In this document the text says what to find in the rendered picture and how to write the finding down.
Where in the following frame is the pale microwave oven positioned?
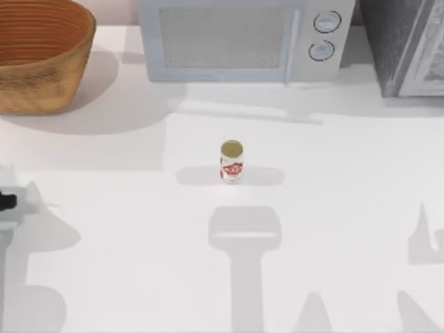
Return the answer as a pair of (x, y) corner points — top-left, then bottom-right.
(138, 0), (357, 84)

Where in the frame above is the red and white can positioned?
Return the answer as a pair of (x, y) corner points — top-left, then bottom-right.
(219, 139), (245, 186)

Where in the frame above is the brown woven basket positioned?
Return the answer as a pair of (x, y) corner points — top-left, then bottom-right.
(0, 0), (97, 115)

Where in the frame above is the round microwave knob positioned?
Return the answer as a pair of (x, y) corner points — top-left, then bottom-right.
(313, 10), (342, 32)
(307, 40), (336, 62)

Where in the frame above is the microwave door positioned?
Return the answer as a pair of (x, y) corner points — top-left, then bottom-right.
(139, 0), (300, 83)

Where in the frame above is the microwave door handle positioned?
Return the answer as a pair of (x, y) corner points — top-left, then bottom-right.
(284, 9), (300, 85)

